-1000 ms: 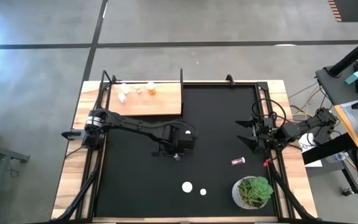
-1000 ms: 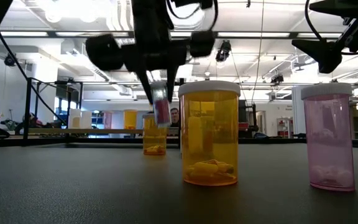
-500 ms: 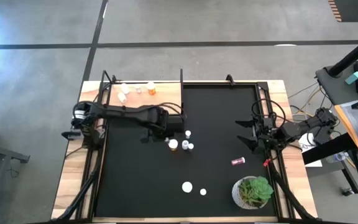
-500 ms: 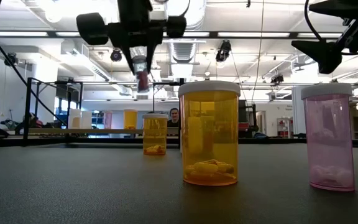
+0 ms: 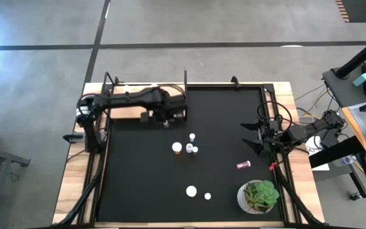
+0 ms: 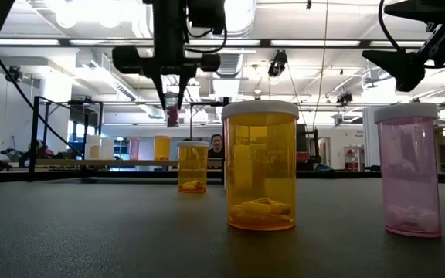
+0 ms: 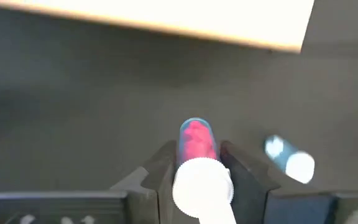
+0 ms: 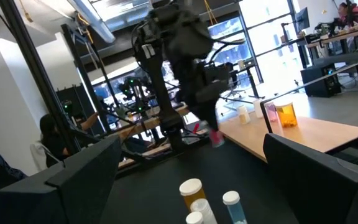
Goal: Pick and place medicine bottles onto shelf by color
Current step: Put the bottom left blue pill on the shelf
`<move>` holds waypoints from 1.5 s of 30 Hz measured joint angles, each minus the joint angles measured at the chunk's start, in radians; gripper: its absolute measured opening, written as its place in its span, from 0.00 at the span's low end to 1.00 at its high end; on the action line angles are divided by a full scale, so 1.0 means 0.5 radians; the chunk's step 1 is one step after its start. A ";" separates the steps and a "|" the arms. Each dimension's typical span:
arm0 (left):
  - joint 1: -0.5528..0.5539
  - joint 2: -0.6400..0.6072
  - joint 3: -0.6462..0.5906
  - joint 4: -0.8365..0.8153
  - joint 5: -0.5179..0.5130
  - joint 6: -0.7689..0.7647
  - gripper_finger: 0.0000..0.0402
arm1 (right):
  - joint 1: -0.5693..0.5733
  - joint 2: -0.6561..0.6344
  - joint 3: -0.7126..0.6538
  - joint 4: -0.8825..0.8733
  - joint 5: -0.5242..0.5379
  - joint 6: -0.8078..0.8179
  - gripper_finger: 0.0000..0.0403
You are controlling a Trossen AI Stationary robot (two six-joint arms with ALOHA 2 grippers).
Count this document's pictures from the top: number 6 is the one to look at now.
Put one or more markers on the black ceiling track light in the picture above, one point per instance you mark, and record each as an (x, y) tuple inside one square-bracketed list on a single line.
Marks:
[(14, 74), (278, 62), (345, 97)]

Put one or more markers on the blue bottle with red capsules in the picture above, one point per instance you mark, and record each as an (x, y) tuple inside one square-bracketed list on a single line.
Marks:
[(172, 116)]

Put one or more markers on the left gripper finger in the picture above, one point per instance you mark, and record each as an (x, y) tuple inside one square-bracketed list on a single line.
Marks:
[(160, 85), (182, 85)]

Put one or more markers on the white building column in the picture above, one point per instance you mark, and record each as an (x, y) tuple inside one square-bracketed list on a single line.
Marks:
[(371, 135)]

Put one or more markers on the long overhead light bar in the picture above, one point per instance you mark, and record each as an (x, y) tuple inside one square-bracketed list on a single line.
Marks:
[(315, 43)]

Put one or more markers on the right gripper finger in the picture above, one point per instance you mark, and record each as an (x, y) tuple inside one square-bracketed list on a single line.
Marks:
[(408, 71), (431, 9)]

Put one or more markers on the black table mat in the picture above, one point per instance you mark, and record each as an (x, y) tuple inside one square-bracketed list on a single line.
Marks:
[(91, 239)]

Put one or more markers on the black metal rig frame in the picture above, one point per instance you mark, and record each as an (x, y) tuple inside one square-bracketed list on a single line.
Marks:
[(34, 135)]

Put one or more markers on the person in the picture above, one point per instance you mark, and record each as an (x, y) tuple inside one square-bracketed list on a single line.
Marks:
[(216, 144)]

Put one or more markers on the large amber pill bottle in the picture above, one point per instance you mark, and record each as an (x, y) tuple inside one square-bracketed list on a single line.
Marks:
[(260, 166)]

